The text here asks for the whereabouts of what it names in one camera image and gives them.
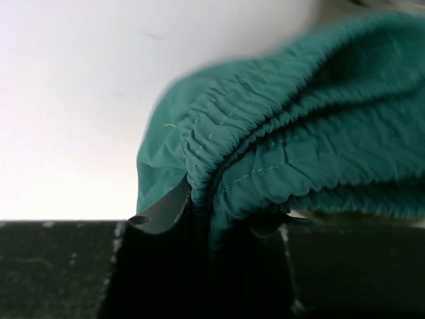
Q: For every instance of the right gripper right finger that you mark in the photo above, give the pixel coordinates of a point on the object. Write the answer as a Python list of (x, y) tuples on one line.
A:
[(251, 273)]

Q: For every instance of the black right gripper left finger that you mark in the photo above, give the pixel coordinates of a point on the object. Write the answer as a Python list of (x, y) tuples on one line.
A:
[(157, 272)]

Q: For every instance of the teal green shorts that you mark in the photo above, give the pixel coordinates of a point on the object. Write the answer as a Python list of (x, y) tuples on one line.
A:
[(332, 122)]

